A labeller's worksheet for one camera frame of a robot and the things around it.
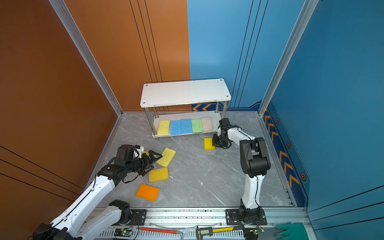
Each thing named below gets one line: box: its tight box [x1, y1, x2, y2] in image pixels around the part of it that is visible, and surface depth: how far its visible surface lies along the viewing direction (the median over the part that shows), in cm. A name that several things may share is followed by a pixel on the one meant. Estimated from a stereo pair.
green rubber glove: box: [276, 222, 309, 240], surface depth 69 cm
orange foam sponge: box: [135, 183, 160, 202], surface depth 83 cm
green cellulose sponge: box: [191, 118, 203, 134], surface depth 104 cm
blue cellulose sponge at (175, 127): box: [170, 120, 182, 136], surface depth 102 cm
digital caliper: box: [195, 225, 245, 240], surface depth 71 cm
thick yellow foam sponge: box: [203, 137, 216, 150], surface depth 101 cm
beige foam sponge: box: [201, 116, 213, 132], surface depth 106 cm
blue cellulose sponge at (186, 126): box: [180, 118, 193, 134], surface depth 104 cm
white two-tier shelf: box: [140, 78, 232, 141], surface depth 91 cm
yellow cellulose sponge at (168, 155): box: [156, 147, 177, 167], surface depth 96 cm
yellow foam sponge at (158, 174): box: [148, 167, 169, 183], surface depth 87 cm
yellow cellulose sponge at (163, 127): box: [157, 120, 170, 135], surface depth 102 cm
